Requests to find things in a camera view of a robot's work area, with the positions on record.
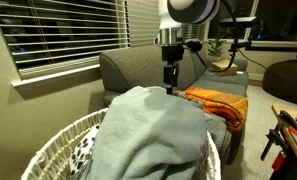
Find orange patterned cloth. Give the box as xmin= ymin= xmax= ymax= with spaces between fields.
xmin=173 ymin=85 xmax=249 ymax=133

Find small green potted plant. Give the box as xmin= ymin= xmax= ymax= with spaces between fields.
xmin=207 ymin=37 xmax=226 ymax=58

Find white window sill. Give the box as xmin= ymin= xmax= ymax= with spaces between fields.
xmin=11 ymin=63 xmax=101 ymax=88

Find thin black camera cable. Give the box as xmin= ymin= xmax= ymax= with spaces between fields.
xmin=237 ymin=49 xmax=269 ymax=71

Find orange black bar clamp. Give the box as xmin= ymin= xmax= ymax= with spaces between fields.
xmin=278 ymin=110 xmax=297 ymax=138

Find narrow white window blinds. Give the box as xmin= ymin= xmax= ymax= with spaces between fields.
xmin=127 ymin=0 xmax=161 ymax=48

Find black stereo camera bar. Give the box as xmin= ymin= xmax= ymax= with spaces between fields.
xmin=219 ymin=16 xmax=260 ymax=29

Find white woven basket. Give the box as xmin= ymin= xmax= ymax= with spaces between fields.
xmin=21 ymin=107 xmax=222 ymax=180

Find dark gray couch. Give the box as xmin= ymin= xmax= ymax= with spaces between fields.
xmin=98 ymin=44 xmax=250 ymax=165

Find dark brown beanbag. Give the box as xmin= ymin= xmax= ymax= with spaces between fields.
xmin=261 ymin=58 xmax=297 ymax=108

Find tan cardboard box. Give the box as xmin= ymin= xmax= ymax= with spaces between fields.
xmin=210 ymin=58 xmax=239 ymax=78

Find white black-spotted blanket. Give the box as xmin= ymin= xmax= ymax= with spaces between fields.
xmin=68 ymin=124 xmax=101 ymax=178

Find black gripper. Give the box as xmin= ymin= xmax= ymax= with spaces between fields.
xmin=161 ymin=44 xmax=186 ymax=96

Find gray fringed blanket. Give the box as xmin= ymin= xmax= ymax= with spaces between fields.
xmin=86 ymin=85 xmax=230 ymax=180

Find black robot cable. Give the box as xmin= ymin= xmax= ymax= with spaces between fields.
xmin=189 ymin=0 xmax=240 ymax=73

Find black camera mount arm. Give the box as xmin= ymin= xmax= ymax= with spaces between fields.
xmin=228 ymin=39 xmax=297 ymax=54

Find black red-handled clamp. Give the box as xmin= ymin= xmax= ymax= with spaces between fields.
xmin=260 ymin=121 xmax=288 ymax=172

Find wooden workbench table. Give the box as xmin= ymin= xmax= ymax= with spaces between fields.
xmin=271 ymin=103 xmax=297 ymax=180

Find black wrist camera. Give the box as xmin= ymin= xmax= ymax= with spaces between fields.
xmin=183 ymin=39 xmax=204 ymax=53

